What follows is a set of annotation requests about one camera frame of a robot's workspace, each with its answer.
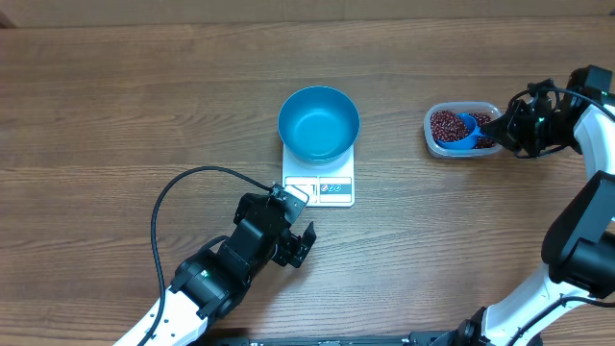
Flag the blue plastic measuring scoop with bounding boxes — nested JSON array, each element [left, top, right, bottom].
[[431, 111, 483, 150]]

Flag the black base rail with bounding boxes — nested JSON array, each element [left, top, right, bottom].
[[191, 329, 544, 346]]

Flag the clear plastic food container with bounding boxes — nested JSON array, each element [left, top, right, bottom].
[[423, 101, 503, 159]]

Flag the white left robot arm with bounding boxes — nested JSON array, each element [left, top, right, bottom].
[[115, 185, 316, 346]]

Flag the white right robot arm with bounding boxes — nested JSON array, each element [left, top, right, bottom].
[[407, 64, 614, 345]]

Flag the red adzuki beans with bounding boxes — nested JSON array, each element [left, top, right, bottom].
[[430, 110, 495, 149]]

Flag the white digital kitchen scale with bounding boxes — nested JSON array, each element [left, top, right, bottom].
[[282, 145, 356, 208]]

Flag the blue metal bowl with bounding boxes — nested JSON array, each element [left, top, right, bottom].
[[278, 86, 361, 162]]

